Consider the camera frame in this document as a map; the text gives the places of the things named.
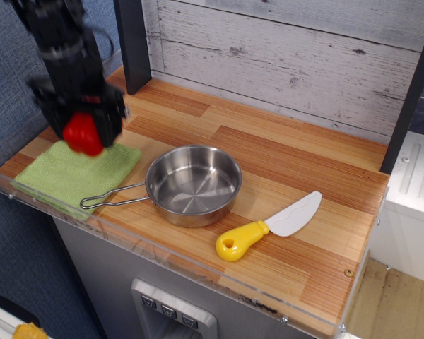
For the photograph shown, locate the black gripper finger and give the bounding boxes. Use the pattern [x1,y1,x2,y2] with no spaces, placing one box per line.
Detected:
[90,104,126,148]
[41,104,73,140]

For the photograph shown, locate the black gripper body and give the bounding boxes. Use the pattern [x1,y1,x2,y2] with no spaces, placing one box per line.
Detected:
[28,49,127,119]

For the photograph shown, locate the red toy bell pepper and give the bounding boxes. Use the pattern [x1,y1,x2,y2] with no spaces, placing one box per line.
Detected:
[62,112,104,157]

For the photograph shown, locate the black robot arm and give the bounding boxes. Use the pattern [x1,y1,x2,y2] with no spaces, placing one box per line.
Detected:
[11,1,126,148]

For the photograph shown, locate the green folded cloth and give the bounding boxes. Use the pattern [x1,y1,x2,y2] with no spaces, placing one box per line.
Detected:
[12,141,142,220]

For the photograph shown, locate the grey cabinet front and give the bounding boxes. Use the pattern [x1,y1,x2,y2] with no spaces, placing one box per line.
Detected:
[52,215,305,339]

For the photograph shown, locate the silver dispenser panel with buttons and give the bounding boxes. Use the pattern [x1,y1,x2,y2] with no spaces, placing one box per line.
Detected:
[131,278,218,338]

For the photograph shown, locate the yellow object bottom left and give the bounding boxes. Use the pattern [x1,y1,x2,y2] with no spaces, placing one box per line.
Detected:
[11,323,49,339]

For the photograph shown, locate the white appliance at right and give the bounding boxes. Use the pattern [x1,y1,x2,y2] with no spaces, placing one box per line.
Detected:
[368,132,424,280]

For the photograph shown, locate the dark left shelf post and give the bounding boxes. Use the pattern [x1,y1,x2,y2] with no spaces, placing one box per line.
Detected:
[114,0,152,95]

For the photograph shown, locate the dark shelf post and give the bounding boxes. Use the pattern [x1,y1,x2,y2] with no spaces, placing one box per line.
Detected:
[379,45,424,174]
[114,0,152,95]

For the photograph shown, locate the steel pan with wire handle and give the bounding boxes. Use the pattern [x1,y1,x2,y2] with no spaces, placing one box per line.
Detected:
[80,145,242,228]

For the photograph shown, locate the clear acrylic guard rail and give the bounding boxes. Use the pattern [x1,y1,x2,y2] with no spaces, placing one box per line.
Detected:
[0,52,389,336]

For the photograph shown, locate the yellow handled toy knife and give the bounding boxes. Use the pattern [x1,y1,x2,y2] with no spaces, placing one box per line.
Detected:
[216,191,322,262]

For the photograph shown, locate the dark right shelf post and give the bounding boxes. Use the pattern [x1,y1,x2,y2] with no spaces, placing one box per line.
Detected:
[379,45,424,174]

